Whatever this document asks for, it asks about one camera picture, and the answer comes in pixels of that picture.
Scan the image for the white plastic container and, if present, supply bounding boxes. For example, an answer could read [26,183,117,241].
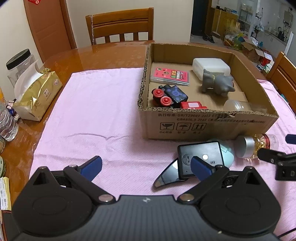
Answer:
[192,58,231,81]

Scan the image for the cardboard box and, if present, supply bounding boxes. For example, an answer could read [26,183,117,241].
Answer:
[137,43,278,141]

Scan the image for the card box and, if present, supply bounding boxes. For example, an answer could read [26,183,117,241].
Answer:
[151,67,189,86]

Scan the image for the white refrigerator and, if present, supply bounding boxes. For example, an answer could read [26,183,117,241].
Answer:
[284,31,294,55]

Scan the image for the black lid plastic jar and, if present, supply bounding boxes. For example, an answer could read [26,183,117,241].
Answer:
[6,49,35,87]

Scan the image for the wooden door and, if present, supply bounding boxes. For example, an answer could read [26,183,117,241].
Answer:
[23,0,77,62]

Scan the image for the pink tablecloth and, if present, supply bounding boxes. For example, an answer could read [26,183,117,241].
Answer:
[29,67,296,235]

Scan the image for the red toy block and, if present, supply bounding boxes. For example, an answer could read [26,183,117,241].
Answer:
[181,101,208,109]

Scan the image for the wooden chair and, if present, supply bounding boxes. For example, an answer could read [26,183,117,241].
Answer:
[85,8,154,45]
[266,52,296,112]

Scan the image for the capsule bottle silver cap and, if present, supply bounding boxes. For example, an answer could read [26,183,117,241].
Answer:
[234,133,279,159]

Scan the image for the gold tissue pack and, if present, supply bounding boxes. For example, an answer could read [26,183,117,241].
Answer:
[13,62,62,121]

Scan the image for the black toy car red wheels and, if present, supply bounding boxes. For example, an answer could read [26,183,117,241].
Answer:
[152,84,188,108]

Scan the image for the wooden chair far side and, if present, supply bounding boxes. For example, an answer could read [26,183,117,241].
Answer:
[85,8,154,45]

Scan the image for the black square device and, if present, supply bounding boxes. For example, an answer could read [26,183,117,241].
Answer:
[153,141,224,189]

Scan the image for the water bottle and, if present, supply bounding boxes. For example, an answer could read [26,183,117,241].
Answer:
[0,102,19,142]

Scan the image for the wooden chair right side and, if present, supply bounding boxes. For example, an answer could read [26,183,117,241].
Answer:
[266,52,296,112]

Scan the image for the clear plastic jar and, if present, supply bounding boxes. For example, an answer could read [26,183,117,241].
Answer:
[223,99,267,113]

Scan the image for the grey cat figurine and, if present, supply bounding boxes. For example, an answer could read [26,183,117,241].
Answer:
[202,70,235,96]

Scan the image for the red door decoration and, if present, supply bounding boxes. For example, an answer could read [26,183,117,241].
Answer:
[28,0,40,5]

